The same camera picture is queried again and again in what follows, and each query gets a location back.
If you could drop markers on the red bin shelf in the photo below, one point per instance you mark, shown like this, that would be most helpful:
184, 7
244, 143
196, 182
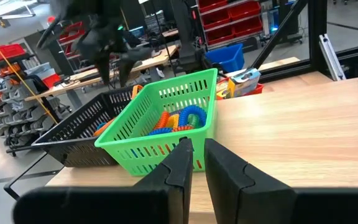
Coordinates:
71, 34
228, 18

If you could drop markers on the blue storage bins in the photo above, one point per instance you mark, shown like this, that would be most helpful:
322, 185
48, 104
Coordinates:
227, 57

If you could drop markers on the green plastic basket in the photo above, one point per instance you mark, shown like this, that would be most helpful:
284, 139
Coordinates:
126, 146

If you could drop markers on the black plastic basket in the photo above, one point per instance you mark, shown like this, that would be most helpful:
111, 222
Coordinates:
73, 146

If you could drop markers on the long white bar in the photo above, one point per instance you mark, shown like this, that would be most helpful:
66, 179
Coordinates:
332, 59

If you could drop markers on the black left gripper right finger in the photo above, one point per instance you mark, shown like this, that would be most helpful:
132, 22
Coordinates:
228, 183

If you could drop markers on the green yellow cardboard box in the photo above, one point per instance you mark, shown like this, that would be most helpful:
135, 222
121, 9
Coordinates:
244, 82
223, 91

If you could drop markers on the wooden riser shelf black legs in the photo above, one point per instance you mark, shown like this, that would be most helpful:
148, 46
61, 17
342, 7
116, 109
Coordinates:
291, 130

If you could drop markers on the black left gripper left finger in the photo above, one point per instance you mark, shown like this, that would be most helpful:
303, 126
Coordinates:
179, 174

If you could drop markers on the wooden desk grey legs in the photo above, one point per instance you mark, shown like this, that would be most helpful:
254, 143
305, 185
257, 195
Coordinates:
82, 77

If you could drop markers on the red plastic basket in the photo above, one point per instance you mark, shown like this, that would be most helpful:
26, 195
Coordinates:
256, 89

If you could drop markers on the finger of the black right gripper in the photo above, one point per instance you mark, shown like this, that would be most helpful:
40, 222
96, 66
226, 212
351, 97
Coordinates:
106, 71
125, 70

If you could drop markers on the grey bin storage rack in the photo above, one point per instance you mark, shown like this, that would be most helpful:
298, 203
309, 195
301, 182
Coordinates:
14, 93

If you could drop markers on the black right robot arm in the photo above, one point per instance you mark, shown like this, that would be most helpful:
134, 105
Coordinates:
183, 31

